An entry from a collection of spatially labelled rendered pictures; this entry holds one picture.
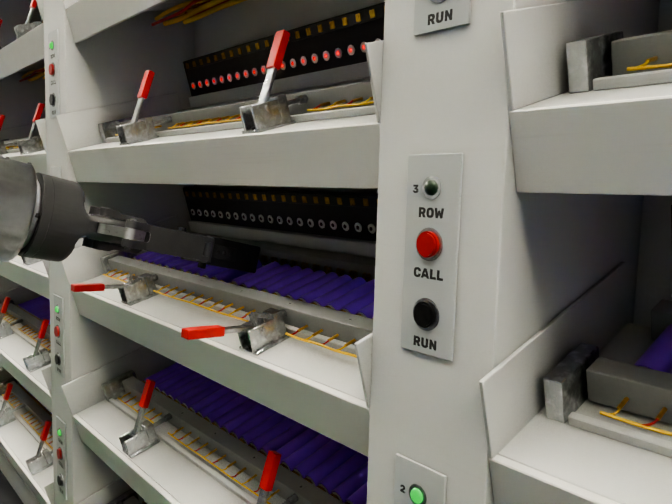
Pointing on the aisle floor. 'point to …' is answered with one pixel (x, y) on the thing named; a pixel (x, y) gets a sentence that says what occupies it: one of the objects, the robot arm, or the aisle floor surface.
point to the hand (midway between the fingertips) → (222, 253)
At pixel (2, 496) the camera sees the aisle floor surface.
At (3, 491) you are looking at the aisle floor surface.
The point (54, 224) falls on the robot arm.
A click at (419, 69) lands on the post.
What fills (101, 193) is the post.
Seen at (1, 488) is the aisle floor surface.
